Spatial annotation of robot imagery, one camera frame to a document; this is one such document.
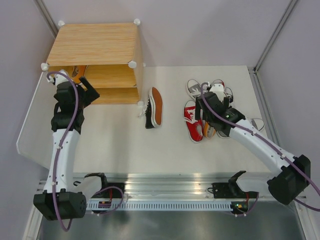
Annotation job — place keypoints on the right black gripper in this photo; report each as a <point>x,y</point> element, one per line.
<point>198,110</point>

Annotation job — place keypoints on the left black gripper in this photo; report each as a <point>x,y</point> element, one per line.
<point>90,95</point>

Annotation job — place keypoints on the black sneaker orange sole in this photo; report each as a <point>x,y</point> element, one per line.
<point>152,110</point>

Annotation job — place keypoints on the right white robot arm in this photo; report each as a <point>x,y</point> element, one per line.
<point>289,175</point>

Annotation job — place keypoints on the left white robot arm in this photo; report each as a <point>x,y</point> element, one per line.
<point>61,199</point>

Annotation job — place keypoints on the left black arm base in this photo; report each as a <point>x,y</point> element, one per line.
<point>112,193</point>

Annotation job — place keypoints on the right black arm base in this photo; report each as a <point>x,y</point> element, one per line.
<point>230,190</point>

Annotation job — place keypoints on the wooden two-shelf shoe cabinet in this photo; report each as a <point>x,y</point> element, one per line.
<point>112,53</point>

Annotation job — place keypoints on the red sneaker front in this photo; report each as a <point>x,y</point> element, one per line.
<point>193,125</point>

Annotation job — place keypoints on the red sneaker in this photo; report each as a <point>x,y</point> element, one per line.
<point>219,82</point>
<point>193,125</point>

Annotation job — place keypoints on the grey sneaker back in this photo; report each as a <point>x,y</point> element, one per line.
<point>193,88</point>

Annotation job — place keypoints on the grey sneaker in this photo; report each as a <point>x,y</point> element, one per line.
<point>257,123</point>
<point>193,88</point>

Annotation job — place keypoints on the red sneaker back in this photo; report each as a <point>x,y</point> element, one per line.
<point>219,82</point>

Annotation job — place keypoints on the black sneaker back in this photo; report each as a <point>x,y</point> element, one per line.
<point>229,93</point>

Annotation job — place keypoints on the grey sneaker right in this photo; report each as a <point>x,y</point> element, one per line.
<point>257,123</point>

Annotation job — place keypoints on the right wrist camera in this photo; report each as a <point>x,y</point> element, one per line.
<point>219,90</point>

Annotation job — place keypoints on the right aluminium frame post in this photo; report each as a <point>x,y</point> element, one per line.
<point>264,79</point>

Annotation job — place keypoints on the aluminium frame post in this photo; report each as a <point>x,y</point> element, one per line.
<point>40,4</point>
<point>264,79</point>

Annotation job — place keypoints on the white slotted cable duct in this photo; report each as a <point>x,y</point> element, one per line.
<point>225,206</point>

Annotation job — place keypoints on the aluminium mounting rail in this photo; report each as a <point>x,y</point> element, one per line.
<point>146,185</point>

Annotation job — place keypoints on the left aluminium frame post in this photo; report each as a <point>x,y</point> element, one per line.
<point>40,4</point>

